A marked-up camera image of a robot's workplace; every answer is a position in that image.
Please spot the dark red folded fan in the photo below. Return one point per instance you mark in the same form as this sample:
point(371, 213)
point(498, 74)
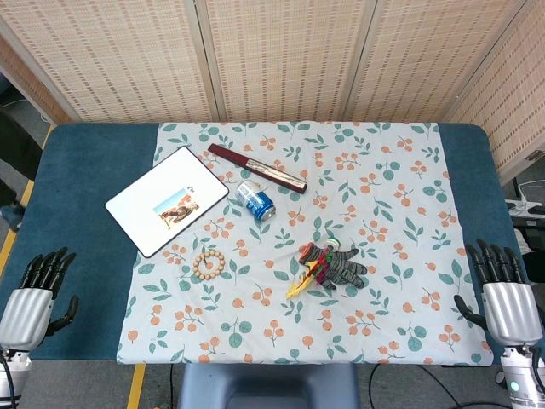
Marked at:
point(255, 167)

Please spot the floral leaf print tablecloth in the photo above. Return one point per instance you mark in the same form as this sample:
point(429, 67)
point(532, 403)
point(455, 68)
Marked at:
point(383, 255)

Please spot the woven bamboo screen panel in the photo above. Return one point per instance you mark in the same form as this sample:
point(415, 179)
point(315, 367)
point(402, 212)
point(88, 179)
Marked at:
point(285, 55)
point(115, 55)
point(426, 55)
point(511, 93)

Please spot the colourful feather shuttlecock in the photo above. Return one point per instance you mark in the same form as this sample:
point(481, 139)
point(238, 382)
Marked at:
point(294, 291)

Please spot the crushed blue drink can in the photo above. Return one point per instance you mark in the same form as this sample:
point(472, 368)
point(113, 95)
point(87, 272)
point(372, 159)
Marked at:
point(255, 200)

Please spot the white board with photo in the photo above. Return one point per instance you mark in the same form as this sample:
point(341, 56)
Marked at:
point(170, 183)

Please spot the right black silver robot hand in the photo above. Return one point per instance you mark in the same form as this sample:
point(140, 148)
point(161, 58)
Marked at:
point(511, 311)

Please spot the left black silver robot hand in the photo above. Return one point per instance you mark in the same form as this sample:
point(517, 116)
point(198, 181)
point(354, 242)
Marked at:
point(25, 315)

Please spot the person in dark clothes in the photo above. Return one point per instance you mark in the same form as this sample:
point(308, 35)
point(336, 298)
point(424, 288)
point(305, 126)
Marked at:
point(17, 149)

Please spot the blue felt table cover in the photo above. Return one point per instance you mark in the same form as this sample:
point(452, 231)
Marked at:
point(85, 170)

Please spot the dark woven screen panel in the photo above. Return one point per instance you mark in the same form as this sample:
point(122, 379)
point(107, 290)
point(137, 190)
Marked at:
point(25, 81)

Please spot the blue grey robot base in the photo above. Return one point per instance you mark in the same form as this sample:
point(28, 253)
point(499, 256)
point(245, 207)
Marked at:
point(268, 385)

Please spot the grey striped knit glove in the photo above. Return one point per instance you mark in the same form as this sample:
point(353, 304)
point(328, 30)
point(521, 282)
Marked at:
point(340, 268)

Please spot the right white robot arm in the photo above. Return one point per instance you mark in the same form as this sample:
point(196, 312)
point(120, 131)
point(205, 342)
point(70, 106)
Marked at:
point(521, 383)

